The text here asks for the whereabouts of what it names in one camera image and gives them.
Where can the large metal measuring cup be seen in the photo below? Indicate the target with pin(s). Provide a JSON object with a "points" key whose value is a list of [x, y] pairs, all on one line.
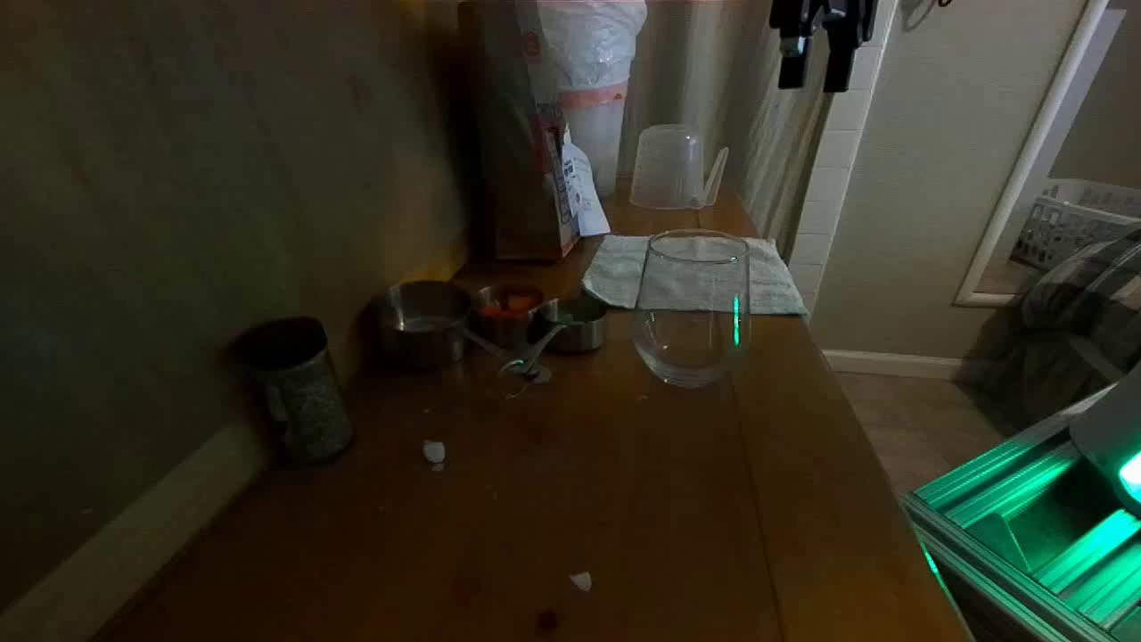
{"points": [[415, 322]]}

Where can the bin with white bag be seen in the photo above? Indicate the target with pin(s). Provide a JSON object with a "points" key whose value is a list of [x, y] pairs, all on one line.
{"points": [[589, 57]]}

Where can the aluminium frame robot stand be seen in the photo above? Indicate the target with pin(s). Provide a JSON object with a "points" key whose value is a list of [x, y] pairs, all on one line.
{"points": [[1022, 523]]}

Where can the metal tin mug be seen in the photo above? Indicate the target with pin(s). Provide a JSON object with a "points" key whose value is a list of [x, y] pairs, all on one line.
{"points": [[304, 404]]}

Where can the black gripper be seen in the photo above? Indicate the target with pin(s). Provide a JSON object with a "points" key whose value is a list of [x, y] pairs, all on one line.
{"points": [[821, 11]]}

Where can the white door frame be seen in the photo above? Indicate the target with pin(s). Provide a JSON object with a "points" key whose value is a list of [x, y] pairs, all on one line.
{"points": [[1036, 155]]}

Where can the white woven basket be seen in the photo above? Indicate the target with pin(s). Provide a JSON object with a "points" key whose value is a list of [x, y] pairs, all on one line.
{"points": [[1071, 225]]}

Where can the white paper leaflet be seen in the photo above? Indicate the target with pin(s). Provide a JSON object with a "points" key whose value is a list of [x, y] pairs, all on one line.
{"points": [[581, 196]]}

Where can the small white crumb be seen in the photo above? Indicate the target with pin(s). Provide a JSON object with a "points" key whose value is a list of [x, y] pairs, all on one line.
{"points": [[435, 451], [581, 578]]}

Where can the plaid blanket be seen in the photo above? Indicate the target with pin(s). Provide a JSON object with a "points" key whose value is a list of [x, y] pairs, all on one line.
{"points": [[1071, 322]]}

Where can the metal measuring cup red contents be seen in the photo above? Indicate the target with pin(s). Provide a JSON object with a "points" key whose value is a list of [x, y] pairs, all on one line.
{"points": [[509, 309]]}

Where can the clear stemless glass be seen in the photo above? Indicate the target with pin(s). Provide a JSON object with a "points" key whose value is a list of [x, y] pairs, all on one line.
{"points": [[689, 344]]}

